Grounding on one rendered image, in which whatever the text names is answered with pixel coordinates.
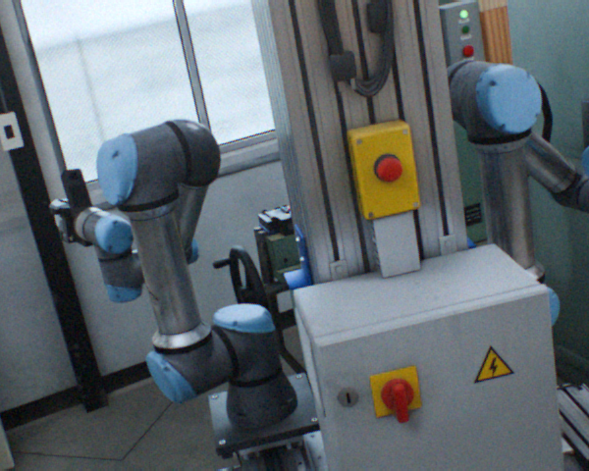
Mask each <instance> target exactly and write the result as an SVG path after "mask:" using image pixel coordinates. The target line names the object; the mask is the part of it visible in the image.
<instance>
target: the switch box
mask: <svg viewBox="0 0 589 471"><path fill-rule="evenodd" d="M439 9H440V17H441V25H442V32H443V40H444V48H445V56H446V64H447V68H448V67H449V66H451V65H453V64H454V63H456V62H459V61H463V59H465V58H469V57H467V56H465V55H464V53H463V49H464V47H465V46H466V45H472V46H473V47H474V54H473V55H472V56H474V60H477V61H482V62H483V61H484V52H483V43H482V34H481V25H480V17H479V7H478V1H474V0H464V1H460V2H456V3H453V4H448V5H444V6H440V7H439ZM461 11H466V12H467V17H466V18H465V19H463V18H462V17H461V16H460V13H461ZM466 19H469V23H464V24H459V21H462V20H466ZM463 26H469V27H470V32H469V34H467V35H471V36H472V37H469V38H465V39H461V37H462V36H464V34H462V32H461V29H462V27H463ZM472 56H470V57H472Z"/></svg>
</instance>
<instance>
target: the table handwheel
mask: <svg viewBox="0 0 589 471"><path fill-rule="evenodd" d="M231 257H232V258H233V261H234V263H232V264H230V265H229V270H230V276H231V282H232V286H233V290H234V294H235V296H236V300H237V303H238V304H244V303H246V304H256V305H257V304H258V305H260V306H262V307H264V308H266V309H267V310H268V311H269V313H270V315H271V312H270V308H269V303H268V299H267V296H270V295H277V294H280V293H283V292H286V291H289V290H290V289H289V286H288V284H287V283H282V284H281V283H280V282H279V281H277V282H274V283H271V284H267V285H262V282H261V280H260V277H259V275H258V272H257V270H256V268H255V266H254V264H253V262H252V260H251V258H250V256H249V255H248V253H247V252H246V251H245V250H244V249H243V248H242V247H240V246H237V245H236V246H234V247H232V248H231V250H230V253H229V258H231ZM239 259H240V261H241V263H242V265H243V267H244V275H245V287H242V284H241V276H240V270H239Z"/></svg>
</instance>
